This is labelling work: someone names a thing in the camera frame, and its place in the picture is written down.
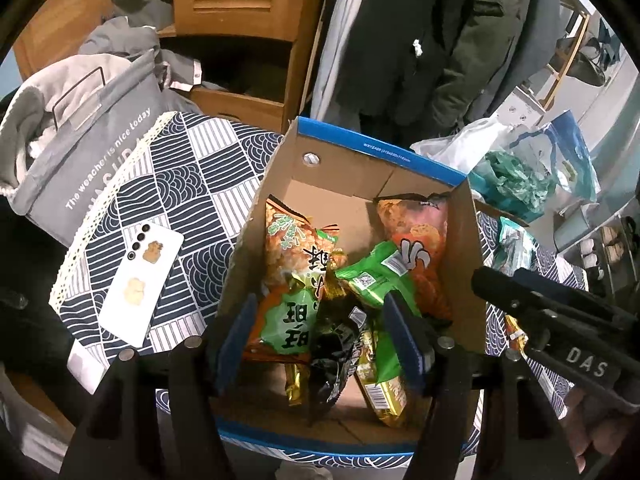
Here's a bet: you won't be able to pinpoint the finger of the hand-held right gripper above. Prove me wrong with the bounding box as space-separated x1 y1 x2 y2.
471 266 551 341
515 267 640 331

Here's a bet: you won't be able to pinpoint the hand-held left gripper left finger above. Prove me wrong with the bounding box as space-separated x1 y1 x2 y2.
59 292 258 480

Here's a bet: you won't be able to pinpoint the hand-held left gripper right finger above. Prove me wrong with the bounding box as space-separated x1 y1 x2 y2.
382 292 581 480

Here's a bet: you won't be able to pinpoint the teal and silver snack packet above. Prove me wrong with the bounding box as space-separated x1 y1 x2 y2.
492 217 538 278

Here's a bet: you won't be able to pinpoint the small gold snack packet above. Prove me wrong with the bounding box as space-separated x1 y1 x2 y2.
504 314 531 361

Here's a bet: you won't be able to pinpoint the gold snack bag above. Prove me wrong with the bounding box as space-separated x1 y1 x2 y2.
352 320 408 428
285 360 311 407

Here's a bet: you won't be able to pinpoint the black snack packet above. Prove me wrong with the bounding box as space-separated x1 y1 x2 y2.
307 300 371 423

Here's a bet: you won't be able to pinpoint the orange and green snack bag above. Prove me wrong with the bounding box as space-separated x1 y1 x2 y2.
242 195 341 366

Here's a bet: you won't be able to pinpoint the blue cardboard box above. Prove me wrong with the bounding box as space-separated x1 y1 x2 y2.
210 116 488 456

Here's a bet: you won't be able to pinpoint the person's right hand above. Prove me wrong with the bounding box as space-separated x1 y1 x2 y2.
562 387 640 473

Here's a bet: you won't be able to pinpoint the shoe rack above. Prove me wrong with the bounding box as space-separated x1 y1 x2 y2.
555 200 636 296

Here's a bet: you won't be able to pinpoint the group of shoes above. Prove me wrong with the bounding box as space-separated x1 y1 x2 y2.
577 222 628 281

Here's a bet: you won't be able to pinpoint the white smartphone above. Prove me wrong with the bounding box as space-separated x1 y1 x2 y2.
97 222 185 348

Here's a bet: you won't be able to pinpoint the blue plastic bag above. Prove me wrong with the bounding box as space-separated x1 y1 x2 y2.
515 110 601 203

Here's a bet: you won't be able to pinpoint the white plastic bag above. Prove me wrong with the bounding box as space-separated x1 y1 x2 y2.
411 117 516 173

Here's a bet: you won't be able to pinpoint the navy patterned tablecloth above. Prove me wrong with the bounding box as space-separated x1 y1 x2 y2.
50 111 588 466

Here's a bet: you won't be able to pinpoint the wooden shelf rack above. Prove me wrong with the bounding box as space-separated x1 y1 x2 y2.
530 0 591 111

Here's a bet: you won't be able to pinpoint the dark hanging clothes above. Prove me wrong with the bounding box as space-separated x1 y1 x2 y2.
555 35 608 86

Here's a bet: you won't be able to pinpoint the grey fabric laundry basket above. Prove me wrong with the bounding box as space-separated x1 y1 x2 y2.
0 50 201 248

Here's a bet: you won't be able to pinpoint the olive hanging coat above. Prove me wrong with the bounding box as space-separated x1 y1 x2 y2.
430 0 521 126

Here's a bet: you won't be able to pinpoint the blue-grey hanging coat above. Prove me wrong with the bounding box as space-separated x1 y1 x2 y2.
500 0 563 106

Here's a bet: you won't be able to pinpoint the black hanging coat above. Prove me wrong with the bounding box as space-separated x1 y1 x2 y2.
345 0 476 133

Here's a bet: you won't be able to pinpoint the white hanging shirt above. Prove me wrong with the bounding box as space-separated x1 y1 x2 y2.
310 0 371 121

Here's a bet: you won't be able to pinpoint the pile of grey clothes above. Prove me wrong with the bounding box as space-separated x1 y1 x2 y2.
80 0 203 93

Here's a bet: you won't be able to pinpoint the wooden louvred wardrobe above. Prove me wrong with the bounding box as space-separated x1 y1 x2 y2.
12 0 331 133

